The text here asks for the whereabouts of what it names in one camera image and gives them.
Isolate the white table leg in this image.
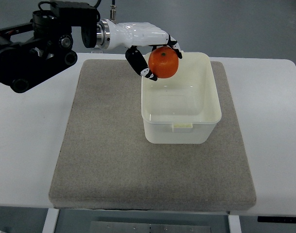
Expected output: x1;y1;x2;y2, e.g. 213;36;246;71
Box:
42;208;59;233
228;215;242;233

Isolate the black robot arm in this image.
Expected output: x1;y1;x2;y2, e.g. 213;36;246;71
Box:
0;0;107;93

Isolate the white table leg left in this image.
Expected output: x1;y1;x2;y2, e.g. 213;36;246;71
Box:
42;208;59;233

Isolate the black control panel strip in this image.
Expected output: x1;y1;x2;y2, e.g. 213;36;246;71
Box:
257;216;296;224

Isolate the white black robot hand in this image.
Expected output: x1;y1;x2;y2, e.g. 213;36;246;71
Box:
96;19;182;81

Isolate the grey felt mat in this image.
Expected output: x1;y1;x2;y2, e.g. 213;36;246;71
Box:
49;59;257;212

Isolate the white table leg right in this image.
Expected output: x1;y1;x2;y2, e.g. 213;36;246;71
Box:
228;215;242;233

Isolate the orange fruit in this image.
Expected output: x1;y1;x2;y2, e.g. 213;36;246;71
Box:
148;46;179;79

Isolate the white plastic box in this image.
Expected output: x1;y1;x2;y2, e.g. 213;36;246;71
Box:
141;52;222;144

